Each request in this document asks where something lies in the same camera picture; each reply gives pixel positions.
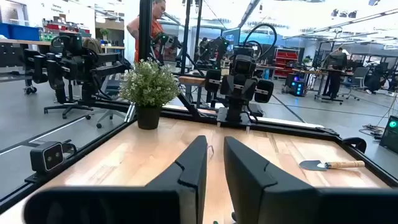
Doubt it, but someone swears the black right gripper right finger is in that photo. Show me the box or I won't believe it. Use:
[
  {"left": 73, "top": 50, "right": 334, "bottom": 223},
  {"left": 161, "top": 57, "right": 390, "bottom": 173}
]
[{"left": 223, "top": 136, "right": 398, "bottom": 224}]

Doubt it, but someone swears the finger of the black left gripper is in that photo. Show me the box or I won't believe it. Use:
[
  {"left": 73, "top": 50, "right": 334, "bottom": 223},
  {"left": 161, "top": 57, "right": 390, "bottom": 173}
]
[
  {"left": 244, "top": 77, "right": 259, "bottom": 101},
  {"left": 220, "top": 74, "right": 235, "bottom": 96}
]

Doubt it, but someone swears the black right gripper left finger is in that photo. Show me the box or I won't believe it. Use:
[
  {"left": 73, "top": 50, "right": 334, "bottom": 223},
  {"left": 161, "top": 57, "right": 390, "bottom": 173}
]
[{"left": 23, "top": 134, "right": 208, "bottom": 224}]

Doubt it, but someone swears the wooden handled garden trowel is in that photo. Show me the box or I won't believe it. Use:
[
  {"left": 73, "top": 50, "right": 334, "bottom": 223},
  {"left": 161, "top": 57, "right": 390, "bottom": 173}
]
[{"left": 298, "top": 159, "right": 366, "bottom": 172}]

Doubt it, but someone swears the red storage shelf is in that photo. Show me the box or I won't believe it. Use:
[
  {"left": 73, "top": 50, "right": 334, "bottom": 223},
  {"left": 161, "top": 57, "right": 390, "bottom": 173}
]
[{"left": 273, "top": 48, "right": 300, "bottom": 78}]

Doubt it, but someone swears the black computer with blue lights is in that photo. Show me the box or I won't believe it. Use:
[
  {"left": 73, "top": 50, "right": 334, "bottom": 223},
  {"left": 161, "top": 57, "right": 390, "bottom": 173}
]
[{"left": 290, "top": 74, "right": 306, "bottom": 97}]

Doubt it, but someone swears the potted green plant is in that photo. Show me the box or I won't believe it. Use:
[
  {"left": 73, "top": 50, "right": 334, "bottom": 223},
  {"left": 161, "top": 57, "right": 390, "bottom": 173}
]
[{"left": 119, "top": 58, "right": 181, "bottom": 131}]

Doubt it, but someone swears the person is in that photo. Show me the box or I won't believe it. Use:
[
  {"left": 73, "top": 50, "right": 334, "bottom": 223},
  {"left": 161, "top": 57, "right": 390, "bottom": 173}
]
[
  {"left": 126, "top": 0, "right": 167, "bottom": 63},
  {"left": 322, "top": 47, "right": 348, "bottom": 100}
]

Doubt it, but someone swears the black vertical pole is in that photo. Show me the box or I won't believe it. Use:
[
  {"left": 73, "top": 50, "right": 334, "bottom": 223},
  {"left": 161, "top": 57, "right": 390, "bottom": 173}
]
[{"left": 138, "top": 0, "right": 154, "bottom": 62}]

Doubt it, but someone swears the grey office chair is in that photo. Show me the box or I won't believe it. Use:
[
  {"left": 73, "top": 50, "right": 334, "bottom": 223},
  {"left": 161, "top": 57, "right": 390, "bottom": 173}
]
[{"left": 341, "top": 67, "right": 370, "bottom": 101}]

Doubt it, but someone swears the black office chair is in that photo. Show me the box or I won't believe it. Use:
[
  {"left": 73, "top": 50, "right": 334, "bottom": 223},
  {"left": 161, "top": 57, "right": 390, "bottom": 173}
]
[{"left": 43, "top": 79, "right": 94, "bottom": 121}]

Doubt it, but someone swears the black box with green light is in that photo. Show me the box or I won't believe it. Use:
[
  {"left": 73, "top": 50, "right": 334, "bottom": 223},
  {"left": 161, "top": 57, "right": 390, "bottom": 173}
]
[{"left": 379, "top": 114, "right": 398, "bottom": 155}]

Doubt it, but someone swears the blue storage bin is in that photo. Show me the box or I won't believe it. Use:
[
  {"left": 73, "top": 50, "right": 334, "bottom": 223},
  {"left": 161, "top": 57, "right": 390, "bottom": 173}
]
[{"left": 0, "top": 22, "right": 40, "bottom": 41}]

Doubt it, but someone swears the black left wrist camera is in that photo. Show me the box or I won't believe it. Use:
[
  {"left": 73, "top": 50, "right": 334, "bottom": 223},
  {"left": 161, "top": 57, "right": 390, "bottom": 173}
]
[{"left": 233, "top": 54, "right": 257, "bottom": 77}]

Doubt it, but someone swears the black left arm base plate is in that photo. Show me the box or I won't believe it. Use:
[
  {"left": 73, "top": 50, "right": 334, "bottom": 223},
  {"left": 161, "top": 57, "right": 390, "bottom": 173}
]
[{"left": 216, "top": 107, "right": 252, "bottom": 128}]

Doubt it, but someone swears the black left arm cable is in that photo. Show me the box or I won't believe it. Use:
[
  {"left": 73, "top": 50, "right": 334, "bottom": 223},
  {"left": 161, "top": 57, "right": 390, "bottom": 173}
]
[{"left": 242, "top": 23, "right": 278, "bottom": 63}]

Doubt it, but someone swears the black frame clamp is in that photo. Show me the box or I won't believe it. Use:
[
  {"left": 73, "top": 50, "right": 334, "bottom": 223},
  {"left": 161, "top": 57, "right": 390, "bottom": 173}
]
[{"left": 343, "top": 136, "right": 368, "bottom": 154}]

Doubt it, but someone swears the black table-level camera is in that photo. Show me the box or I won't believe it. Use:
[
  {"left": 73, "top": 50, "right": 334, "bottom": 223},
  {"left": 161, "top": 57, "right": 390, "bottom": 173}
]
[{"left": 29, "top": 140, "right": 78, "bottom": 175}]

